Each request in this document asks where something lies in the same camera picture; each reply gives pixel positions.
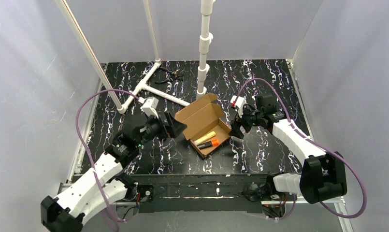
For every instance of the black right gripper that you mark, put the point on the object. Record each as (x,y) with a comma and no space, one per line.
(243,121)

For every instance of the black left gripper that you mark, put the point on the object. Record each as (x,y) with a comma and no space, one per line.
(166,125)

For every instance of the yellow handled tool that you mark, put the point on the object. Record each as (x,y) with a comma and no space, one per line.
(205,138)

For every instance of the red orange handled tool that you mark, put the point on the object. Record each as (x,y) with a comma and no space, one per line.
(208,144)

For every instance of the brown cardboard box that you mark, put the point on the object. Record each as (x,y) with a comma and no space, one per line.
(202,117)

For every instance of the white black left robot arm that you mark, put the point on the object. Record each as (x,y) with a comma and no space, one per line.
(104,183)

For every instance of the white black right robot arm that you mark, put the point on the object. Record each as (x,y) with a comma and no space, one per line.
(323,175)

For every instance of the black pliers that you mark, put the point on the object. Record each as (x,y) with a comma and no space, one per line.
(170,76)

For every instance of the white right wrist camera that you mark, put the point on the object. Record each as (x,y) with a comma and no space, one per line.
(238,103)

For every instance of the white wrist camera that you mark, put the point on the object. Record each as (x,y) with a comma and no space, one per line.
(238,103)
(149,107)

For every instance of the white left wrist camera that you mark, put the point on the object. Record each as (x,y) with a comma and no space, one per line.
(149,107)

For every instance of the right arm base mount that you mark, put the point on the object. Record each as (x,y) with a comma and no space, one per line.
(262,192)

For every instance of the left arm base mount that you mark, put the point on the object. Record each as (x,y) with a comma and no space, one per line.
(121,193)

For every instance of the white PVC pipe frame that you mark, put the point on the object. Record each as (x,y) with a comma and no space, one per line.
(206,38)

